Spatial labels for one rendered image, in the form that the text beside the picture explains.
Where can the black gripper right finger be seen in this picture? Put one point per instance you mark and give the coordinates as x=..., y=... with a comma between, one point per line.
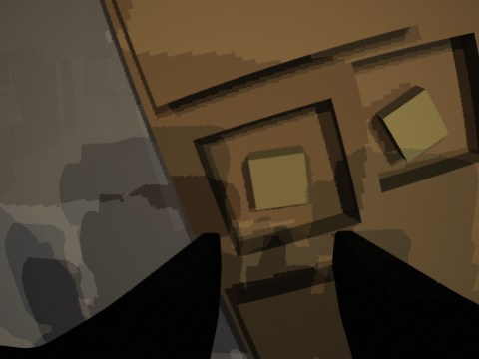
x=390, y=310

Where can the dark olive cube block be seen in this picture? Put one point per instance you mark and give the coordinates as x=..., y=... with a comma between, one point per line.
x=412, y=122
x=278, y=177

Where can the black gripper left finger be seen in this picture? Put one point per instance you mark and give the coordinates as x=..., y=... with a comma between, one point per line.
x=170, y=315

